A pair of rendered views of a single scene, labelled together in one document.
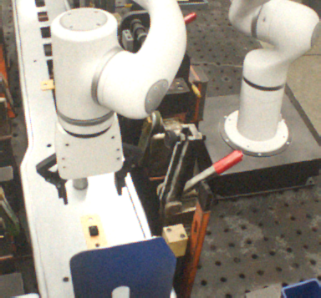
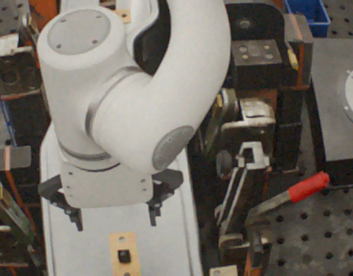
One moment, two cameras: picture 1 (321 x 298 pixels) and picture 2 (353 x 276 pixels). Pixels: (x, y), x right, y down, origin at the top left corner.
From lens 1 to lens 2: 0.22 m
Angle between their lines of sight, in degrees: 15
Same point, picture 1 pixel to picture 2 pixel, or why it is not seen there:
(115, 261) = not seen: outside the picture
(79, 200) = (112, 209)
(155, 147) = (228, 139)
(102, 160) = (121, 191)
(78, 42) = (64, 71)
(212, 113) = (333, 62)
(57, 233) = (77, 252)
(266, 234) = not seen: outside the picture
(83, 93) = (77, 128)
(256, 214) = not seen: outside the picture
